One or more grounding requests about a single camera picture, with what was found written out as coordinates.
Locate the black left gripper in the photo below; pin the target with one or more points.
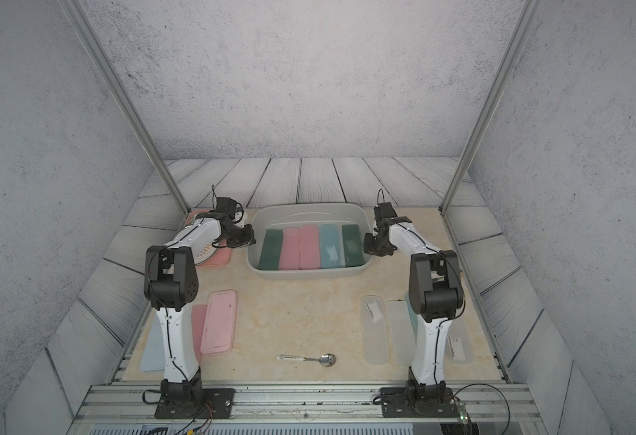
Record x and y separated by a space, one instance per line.
248 239

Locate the round patterned ceramic plate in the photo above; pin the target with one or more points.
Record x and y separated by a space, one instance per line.
205 254

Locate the clear pencil case with label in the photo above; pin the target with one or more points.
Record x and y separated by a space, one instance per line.
376 349

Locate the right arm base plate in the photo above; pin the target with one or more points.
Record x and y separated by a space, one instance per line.
396 402

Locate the metal spoon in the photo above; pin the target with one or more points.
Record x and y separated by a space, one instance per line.
327 360

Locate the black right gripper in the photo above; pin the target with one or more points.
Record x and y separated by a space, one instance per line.
368 248

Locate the right aluminium frame post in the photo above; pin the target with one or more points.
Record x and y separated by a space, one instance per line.
508 62

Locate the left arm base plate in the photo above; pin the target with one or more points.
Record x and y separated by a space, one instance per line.
215 404

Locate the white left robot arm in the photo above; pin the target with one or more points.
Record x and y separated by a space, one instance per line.
171 286

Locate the aluminium frame post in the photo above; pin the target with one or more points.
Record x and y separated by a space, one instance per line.
508 62
87 36

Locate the rose pink pencil case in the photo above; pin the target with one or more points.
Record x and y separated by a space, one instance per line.
198 318

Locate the pink plastic tray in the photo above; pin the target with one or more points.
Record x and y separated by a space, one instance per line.
223 254

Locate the grey plastic storage box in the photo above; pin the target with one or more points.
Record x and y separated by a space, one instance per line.
295 216

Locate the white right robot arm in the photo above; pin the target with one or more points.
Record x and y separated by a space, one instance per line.
435 295

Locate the light pink ridged pencil case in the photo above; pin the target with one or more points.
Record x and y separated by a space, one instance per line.
220 323

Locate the dark green pencil case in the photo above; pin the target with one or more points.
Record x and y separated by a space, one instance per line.
352 246
271 250

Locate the left aluminium frame post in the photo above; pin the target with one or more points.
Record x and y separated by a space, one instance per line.
87 36

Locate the light blue pencil case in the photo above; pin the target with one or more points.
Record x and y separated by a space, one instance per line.
153 359

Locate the aluminium front rail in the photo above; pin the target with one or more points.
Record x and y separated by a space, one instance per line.
308 407

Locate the translucent pink pencil case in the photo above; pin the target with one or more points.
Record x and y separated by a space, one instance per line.
309 248

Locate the teal pencil case with label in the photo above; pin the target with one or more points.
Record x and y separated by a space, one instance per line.
331 246

